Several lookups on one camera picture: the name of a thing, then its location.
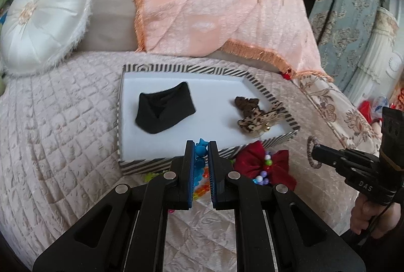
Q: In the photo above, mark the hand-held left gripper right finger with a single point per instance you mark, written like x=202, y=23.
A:
x=212, y=171

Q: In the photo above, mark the red scrunchie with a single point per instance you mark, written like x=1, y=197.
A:
x=252, y=161

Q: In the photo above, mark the red packet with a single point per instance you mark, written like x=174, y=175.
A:
x=367, y=109

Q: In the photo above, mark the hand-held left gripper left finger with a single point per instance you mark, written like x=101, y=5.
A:
x=190, y=164

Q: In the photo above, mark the small red tassel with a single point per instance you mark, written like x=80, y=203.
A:
x=286, y=74

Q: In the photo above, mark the beige floral cloth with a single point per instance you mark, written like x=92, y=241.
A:
x=344, y=114

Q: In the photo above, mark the peach fringed blanket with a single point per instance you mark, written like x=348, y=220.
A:
x=227, y=4

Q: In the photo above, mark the white round satin cushion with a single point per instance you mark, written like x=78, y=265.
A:
x=44, y=16

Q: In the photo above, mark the person's right hand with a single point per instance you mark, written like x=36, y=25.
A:
x=363, y=215

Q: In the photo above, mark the leopard print hair clip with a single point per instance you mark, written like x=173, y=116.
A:
x=252, y=125

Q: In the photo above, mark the beige cushion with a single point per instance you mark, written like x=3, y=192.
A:
x=113, y=7

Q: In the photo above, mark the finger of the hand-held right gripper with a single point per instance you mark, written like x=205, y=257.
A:
x=326, y=161
x=328, y=150

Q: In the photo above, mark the white ornate furniture post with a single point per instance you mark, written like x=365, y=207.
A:
x=378, y=51

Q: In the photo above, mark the striped box with white foam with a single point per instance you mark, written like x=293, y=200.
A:
x=202, y=120

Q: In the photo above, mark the brown scrunchie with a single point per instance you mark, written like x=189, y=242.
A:
x=247, y=103

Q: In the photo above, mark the black cloth pouch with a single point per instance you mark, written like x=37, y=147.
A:
x=164, y=109

